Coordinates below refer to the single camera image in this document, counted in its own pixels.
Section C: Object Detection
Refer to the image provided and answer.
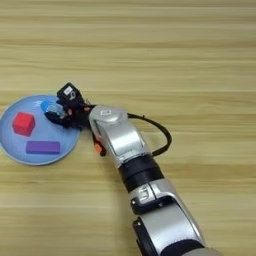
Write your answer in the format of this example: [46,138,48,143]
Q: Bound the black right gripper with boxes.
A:
[43,99,97,131]

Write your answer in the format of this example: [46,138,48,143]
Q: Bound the blue glue stick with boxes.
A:
[40,99,65,117]

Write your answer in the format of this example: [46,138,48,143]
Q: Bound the purple rectangular block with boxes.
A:
[25,140,62,156]

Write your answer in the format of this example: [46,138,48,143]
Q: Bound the red cube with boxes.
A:
[11,111,37,138]

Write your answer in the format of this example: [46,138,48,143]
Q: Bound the orange black pliers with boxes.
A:
[93,132,107,157]

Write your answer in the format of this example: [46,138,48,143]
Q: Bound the light blue round plate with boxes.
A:
[0,94,82,167]

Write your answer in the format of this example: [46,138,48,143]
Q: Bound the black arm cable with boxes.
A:
[126,112,173,158]

